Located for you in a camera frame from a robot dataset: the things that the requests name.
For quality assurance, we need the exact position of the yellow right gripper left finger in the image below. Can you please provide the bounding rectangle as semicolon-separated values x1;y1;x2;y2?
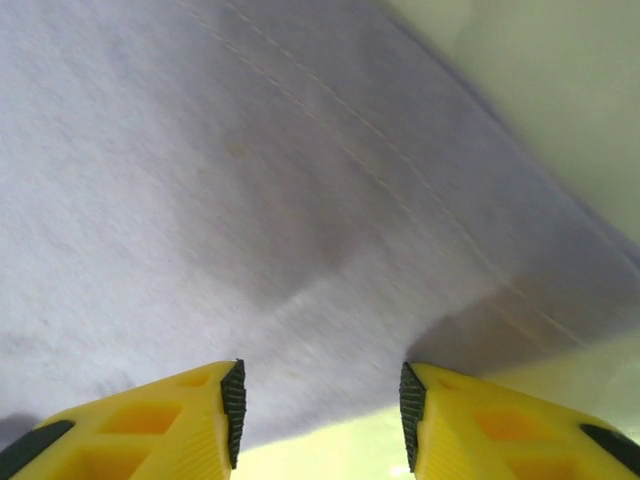
0;358;247;480

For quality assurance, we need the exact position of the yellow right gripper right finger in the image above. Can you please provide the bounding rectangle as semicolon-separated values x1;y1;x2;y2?
398;361;640;480

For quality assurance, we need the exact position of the purple t-shirt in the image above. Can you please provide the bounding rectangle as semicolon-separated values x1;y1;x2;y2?
0;0;640;449

